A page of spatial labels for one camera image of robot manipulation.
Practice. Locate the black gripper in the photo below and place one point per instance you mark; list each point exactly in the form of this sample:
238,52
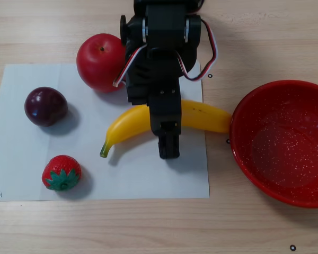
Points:
165,114

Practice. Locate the yellow plastic banana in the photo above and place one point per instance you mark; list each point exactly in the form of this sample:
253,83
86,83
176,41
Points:
127,121

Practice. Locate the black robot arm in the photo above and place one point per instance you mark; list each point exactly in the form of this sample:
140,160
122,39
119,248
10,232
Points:
165,26

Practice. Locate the red speckled enamel bowl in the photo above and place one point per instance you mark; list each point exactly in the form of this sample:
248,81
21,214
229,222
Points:
281,148

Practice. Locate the white paper sheet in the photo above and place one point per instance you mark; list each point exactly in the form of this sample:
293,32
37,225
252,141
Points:
148,180

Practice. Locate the red plastic apple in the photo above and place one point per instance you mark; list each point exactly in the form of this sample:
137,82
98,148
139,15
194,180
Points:
98,66

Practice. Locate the red plastic strawberry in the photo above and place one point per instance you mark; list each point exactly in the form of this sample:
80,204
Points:
61,166

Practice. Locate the dark purple plastic plum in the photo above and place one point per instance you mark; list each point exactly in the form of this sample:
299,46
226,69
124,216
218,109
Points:
45,105

